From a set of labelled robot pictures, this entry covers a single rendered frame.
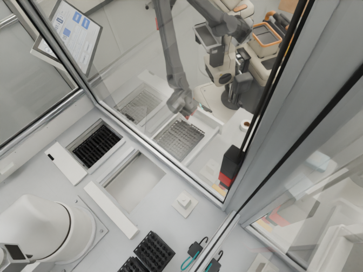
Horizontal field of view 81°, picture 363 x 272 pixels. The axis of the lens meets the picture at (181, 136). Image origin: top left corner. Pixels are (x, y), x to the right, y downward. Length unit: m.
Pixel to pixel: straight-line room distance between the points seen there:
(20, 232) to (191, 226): 0.58
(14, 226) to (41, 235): 0.08
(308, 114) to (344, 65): 0.07
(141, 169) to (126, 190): 0.13
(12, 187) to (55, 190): 0.23
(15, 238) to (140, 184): 0.58
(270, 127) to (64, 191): 1.01
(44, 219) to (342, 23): 0.78
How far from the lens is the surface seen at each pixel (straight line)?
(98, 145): 1.25
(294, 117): 0.29
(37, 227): 0.79
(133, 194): 1.15
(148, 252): 0.89
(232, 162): 0.44
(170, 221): 0.97
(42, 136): 1.30
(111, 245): 1.02
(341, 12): 0.22
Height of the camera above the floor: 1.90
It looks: 60 degrees down
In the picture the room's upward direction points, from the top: 9 degrees counter-clockwise
